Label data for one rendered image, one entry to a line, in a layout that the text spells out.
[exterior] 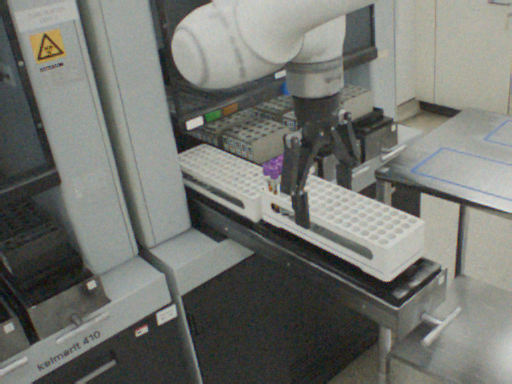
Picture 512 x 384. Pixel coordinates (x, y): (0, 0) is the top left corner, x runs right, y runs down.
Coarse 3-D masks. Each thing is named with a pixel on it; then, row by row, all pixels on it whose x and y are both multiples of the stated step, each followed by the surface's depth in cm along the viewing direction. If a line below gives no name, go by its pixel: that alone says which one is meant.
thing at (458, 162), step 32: (448, 128) 138; (480, 128) 137; (416, 160) 124; (448, 160) 123; (480, 160) 122; (384, 192) 122; (448, 192) 111; (480, 192) 109; (448, 288) 167; (480, 288) 165; (480, 320) 153; (384, 352) 145; (416, 352) 145; (448, 352) 144; (480, 352) 143
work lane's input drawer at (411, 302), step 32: (192, 192) 121; (224, 224) 113; (256, 224) 107; (288, 256) 100; (320, 256) 96; (320, 288) 97; (352, 288) 90; (384, 288) 89; (416, 288) 87; (384, 320) 87; (416, 320) 89; (448, 320) 88
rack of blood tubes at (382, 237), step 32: (320, 192) 100; (352, 192) 99; (288, 224) 100; (320, 224) 93; (352, 224) 90; (384, 224) 89; (416, 224) 88; (352, 256) 90; (384, 256) 84; (416, 256) 90
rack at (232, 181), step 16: (192, 160) 124; (208, 160) 122; (224, 160) 122; (240, 160) 121; (192, 176) 124; (208, 176) 116; (224, 176) 115; (240, 176) 115; (256, 176) 115; (208, 192) 117; (224, 192) 121; (240, 192) 108; (256, 192) 108; (240, 208) 110; (256, 208) 107
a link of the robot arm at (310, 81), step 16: (288, 64) 84; (304, 64) 82; (320, 64) 82; (336, 64) 83; (288, 80) 85; (304, 80) 83; (320, 80) 83; (336, 80) 85; (304, 96) 84; (320, 96) 84
